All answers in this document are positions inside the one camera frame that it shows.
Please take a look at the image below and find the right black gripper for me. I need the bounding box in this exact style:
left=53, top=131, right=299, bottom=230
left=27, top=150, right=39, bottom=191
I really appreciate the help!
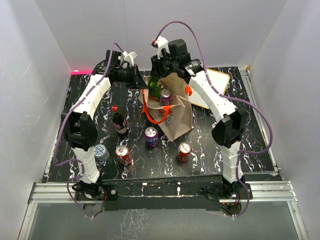
left=151, top=50, right=179, bottom=80

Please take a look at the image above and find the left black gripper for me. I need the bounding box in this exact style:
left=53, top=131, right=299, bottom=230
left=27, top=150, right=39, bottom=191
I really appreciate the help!
left=116, top=64, right=149, bottom=90

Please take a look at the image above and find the green glass bottle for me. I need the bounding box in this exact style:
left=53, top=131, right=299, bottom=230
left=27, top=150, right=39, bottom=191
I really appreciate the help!
left=148, top=76, right=162, bottom=101

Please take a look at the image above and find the purple can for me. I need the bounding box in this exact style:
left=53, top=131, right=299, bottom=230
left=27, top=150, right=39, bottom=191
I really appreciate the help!
left=144, top=126, right=158, bottom=148
left=160, top=89, right=172, bottom=106

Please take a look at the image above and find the beige canvas tote bag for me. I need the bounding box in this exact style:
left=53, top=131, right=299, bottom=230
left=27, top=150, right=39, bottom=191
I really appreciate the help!
left=138, top=73, right=193, bottom=142

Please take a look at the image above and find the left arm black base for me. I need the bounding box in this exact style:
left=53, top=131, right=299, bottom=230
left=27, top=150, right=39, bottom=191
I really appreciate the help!
left=72, top=181, right=119, bottom=202

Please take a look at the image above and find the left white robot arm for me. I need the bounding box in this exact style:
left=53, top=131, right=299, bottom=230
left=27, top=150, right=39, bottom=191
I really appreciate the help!
left=61, top=50, right=147, bottom=200

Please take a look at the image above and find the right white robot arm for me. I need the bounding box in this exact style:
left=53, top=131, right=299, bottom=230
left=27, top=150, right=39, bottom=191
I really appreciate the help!
left=151, top=36, right=247, bottom=199

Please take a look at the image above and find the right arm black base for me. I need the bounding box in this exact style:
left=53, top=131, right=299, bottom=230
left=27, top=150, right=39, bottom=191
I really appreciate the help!
left=199, top=181, right=253, bottom=203

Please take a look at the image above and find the cola glass bottle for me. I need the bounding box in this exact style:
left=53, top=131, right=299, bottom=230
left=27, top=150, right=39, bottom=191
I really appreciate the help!
left=111, top=105, right=129, bottom=137

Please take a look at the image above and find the red can front left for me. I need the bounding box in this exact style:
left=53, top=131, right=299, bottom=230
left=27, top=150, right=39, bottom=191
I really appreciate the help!
left=115, top=145, right=133, bottom=166

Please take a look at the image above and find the red can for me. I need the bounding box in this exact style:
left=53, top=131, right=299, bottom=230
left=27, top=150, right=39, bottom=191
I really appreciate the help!
left=115, top=145, right=133, bottom=166
left=176, top=142, right=192, bottom=163

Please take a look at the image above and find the blue white tin can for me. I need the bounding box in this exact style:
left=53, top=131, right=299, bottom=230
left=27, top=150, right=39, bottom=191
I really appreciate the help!
left=93, top=144, right=110, bottom=162

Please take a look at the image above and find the red can front centre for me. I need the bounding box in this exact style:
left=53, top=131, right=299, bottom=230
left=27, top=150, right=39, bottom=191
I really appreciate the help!
left=176, top=142, right=192, bottom=163

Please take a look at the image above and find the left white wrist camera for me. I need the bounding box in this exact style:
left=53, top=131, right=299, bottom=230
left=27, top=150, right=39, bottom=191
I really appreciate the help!
left=122, top=51, right=138, bottom=67

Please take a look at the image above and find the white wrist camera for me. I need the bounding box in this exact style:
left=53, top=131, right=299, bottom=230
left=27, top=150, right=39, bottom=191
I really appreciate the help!
left=151, top=36, right=170, bottom=59
left=122, top=51, right=138, bottom=67

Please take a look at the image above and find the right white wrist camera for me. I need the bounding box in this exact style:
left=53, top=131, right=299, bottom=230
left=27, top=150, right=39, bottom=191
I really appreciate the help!
left=151, top=36, right=170, bottom=59

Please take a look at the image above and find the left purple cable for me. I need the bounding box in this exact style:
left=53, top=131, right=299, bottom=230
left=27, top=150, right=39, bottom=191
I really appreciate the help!
left=51, top=42, right=126, bottom=221

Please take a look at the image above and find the purple cable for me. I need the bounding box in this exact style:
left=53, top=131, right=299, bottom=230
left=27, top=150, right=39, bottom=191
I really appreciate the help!
left=51, top=42, right=126, bottom=221
left=152, top=20, right=274, bottom=218

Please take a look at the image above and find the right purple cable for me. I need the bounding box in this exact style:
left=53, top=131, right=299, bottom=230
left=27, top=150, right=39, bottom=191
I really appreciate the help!
left=152, top=20, right=274, bottom=218

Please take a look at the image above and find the small whiteboard wooden frame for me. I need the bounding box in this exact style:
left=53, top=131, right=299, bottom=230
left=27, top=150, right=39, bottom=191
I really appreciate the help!
left=188, top=68, right=231, bottom=110

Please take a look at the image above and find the aluminium frame rail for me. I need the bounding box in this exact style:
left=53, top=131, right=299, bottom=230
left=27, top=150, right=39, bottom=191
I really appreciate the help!
left=18, top=176, right=309, bottom=240

